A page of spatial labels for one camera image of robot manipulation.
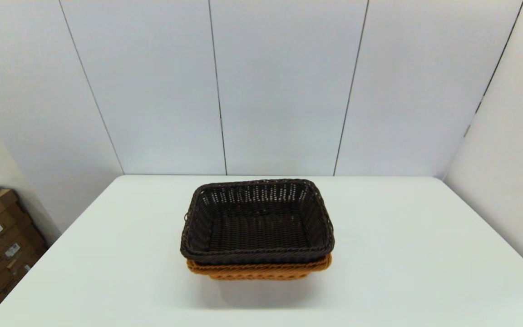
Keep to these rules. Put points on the orange wicker basket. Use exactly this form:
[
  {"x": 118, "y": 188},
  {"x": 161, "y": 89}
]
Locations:
[{"x": 261, "y": 270}]

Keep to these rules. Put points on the cardboard box one white label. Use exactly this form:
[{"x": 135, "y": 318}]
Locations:
[{"x": 2, "y": 225}]

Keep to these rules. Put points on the cardboard box two white labels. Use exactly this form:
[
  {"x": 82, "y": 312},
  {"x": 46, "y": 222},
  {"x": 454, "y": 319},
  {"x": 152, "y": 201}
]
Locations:
[{"x": 21, "y": 254}]

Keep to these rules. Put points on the dark brown wicker basket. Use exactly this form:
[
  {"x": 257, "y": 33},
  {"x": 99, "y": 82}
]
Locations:
[{"x": 257, "y": 231}]

